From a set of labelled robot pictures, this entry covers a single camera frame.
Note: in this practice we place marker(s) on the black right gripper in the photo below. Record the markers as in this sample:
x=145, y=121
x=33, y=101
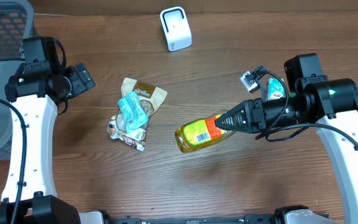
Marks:
x=245, y=110

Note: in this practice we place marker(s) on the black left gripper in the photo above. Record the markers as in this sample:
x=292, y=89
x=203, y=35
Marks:
x=78, y=85

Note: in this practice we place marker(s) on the yellow oil bottle silver cap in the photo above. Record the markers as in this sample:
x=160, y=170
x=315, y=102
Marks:
x=201, y=133

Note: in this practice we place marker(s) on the small teal tissue pack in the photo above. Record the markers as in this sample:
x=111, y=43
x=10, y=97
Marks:
x=275, y=89

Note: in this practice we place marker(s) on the brown snack packet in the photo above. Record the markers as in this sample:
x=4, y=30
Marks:
x=151, y=97

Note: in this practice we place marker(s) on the white red snack wrapper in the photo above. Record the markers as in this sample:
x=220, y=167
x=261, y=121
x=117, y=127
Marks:
x=117, y=130

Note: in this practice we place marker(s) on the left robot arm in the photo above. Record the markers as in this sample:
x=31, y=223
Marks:
x=33, y=95

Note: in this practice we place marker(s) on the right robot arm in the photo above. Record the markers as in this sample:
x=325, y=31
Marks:
x=311, y=100

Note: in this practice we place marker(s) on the white barcode scanner stand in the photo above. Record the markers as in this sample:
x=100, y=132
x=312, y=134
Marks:
x=176, y=28

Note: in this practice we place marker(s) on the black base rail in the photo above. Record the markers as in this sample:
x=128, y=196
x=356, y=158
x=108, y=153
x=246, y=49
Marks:
x=291, y=214

